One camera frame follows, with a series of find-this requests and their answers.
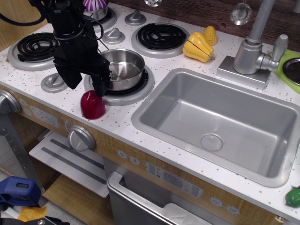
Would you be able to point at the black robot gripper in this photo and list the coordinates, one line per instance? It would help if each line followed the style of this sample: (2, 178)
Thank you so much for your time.
(77, 53)

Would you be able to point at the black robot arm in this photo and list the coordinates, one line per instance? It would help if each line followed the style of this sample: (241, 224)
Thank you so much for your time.
(51, 8)

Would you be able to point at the grey stove knob front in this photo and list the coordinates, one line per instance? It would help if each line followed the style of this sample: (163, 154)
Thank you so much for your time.
(53, 84)

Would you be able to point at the grey stove knob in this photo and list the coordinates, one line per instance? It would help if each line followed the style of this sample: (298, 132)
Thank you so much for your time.
(135, 18)
(114, 36)
(53, 84)

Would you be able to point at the small steel pan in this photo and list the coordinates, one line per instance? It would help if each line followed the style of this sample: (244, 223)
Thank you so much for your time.
(126, 68)

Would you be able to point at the grey stove knob middle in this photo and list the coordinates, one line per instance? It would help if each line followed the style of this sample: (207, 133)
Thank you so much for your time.
(114, 36)

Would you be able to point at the grey stove knob back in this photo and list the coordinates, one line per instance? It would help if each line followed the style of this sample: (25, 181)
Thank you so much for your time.
(135, 18)

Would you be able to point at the silver oven knob centre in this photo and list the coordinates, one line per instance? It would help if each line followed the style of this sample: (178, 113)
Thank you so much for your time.
(79, 139)

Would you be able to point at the silver oven knob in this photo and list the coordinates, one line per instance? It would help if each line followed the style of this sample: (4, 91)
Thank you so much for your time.
(8, 103)
(79, 139)

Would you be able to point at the black coil burner left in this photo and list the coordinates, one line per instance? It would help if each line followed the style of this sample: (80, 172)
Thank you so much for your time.
(36, 47)

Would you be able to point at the black coil burner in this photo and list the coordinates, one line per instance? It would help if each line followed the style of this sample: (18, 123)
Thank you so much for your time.
(161, 36)
(36, 47)

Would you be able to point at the steel pot back left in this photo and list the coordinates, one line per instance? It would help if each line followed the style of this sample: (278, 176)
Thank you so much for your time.
(97, 14)

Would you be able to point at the purple striped toy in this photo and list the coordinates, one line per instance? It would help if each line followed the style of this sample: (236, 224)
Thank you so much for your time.
(94, 5)

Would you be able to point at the black coil burner back right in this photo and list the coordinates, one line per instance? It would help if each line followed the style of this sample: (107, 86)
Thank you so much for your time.
(161, 36)

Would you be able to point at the silver oven knob left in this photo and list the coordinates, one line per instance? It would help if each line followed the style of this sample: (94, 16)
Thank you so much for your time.
(8, 103)

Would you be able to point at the white oven shelf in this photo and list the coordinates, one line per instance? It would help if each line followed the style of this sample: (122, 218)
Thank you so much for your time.
(85, 168)

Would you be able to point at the hanging clear utensil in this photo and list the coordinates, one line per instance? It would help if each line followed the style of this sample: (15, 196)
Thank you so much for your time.
(153, 3)

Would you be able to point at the yellow toy bell pepper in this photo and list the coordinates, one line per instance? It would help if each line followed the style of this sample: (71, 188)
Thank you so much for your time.
(198, 48)

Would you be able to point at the silver dishwasher door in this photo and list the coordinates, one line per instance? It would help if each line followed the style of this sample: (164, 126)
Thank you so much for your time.
(137, 201)

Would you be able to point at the blue clamp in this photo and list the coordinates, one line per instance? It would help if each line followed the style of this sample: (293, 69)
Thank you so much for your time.
(19, 191)

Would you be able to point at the yellow toy corn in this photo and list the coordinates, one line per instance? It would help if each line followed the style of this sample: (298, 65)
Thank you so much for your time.
(210, 35)

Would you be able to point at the yellow cloth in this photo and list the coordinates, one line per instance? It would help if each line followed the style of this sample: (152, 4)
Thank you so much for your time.
(31, 213)

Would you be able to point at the silver toy faucet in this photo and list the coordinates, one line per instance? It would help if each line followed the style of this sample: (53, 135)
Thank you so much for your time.
(251, 66)

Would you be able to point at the hanging clear ladle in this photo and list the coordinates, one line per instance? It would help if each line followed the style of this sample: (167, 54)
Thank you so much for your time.
(240, 14)

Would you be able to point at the grey toy sink basin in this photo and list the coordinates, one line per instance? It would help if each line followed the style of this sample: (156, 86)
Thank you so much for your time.
(249, 133)

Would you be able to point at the green plate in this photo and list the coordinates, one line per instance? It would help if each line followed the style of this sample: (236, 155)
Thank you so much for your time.
(287, 56)

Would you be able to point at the dark metal bowl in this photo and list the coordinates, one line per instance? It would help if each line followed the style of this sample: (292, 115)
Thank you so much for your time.
(291, 69)

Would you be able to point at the green toy vegetable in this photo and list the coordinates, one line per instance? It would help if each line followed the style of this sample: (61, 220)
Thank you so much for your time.
(292, 198)

